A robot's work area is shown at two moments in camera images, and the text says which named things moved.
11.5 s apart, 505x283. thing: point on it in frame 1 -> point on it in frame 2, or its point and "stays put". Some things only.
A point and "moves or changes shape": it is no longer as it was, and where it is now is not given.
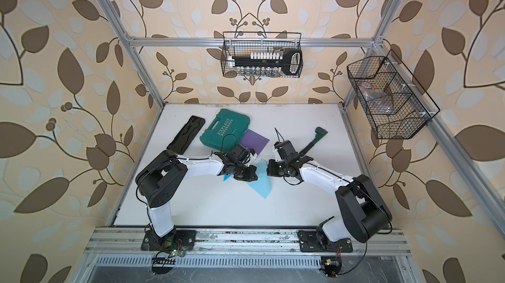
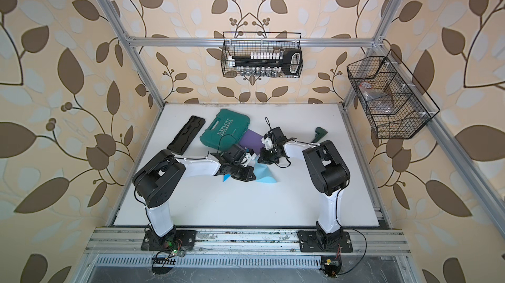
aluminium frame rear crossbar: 250,42 stays put
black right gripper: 271,169 -> 263,157
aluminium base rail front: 127,242 stays put
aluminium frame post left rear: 107,6 stays put
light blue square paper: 263,185 moves or changes shape
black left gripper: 250,177 stays put
